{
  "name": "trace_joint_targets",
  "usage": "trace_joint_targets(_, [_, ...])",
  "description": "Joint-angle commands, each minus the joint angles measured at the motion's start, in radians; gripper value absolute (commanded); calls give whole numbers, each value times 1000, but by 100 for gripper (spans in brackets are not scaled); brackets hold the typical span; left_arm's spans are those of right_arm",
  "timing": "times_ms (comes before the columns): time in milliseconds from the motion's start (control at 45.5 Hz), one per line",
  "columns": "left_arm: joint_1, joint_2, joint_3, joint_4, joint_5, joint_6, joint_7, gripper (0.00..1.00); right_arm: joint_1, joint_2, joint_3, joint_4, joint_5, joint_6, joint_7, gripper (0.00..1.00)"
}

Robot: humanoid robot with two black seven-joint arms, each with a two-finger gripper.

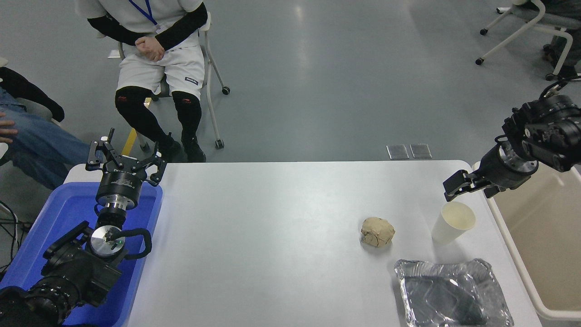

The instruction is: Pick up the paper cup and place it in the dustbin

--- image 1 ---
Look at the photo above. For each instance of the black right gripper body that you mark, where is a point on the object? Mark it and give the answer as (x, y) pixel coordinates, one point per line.
(501, 175)

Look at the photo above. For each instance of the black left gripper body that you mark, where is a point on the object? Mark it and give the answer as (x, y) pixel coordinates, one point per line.
(120, 184)

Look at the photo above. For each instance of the white paper cup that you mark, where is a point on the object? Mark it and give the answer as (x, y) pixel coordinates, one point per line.
(447, 231)

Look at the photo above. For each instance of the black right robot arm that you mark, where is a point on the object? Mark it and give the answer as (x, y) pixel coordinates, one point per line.
(553, 131)

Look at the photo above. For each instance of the white floor paper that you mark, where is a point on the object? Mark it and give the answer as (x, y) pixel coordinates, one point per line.
(504, 9)
(113, 54)

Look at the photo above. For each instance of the person's left hand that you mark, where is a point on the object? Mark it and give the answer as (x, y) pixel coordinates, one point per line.
(158, 52)

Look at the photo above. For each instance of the person's hand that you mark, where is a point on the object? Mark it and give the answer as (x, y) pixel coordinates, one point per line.
(5, 131)

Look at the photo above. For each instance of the person's right hand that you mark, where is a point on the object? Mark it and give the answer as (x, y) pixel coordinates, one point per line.
(144, 45)

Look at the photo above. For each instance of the metal floor plate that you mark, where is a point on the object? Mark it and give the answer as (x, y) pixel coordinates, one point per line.
(398, 152)
(420, 151)

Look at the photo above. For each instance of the blue plastic tray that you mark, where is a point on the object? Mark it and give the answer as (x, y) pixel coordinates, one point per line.
(68, 209)

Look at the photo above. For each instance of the large pale bin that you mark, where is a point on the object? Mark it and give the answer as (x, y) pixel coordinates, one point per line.
(544, 254)

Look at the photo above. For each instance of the crumpled tan paper ball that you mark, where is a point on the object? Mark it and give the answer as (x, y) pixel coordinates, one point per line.
(378, 232)

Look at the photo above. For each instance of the silver foil tray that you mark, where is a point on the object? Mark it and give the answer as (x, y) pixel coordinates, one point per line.
(454, 295)

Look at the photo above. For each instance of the grey wheeled chair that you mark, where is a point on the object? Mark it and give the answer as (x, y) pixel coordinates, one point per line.
(209, 68)

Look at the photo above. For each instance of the white framed wheeled chair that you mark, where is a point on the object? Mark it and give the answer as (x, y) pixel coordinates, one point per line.
(551, 20)

